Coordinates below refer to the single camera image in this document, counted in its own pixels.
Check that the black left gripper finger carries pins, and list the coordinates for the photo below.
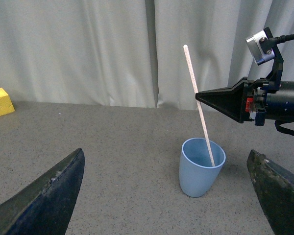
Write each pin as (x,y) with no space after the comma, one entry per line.
(45,207)

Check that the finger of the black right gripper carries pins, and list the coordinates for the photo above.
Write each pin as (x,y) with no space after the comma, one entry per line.
(274,187)

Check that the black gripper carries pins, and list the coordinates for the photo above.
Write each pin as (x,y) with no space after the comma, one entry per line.
(238,100)

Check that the white speckled chopstick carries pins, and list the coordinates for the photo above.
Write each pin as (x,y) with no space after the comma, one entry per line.
(199,106)

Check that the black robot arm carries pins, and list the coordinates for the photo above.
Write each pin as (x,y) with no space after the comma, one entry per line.
(107,170)

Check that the blue plastic cup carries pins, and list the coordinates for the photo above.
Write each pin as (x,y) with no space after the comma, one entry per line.
(196,173)

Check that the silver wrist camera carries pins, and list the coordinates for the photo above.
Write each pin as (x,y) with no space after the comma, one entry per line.
(255,47)

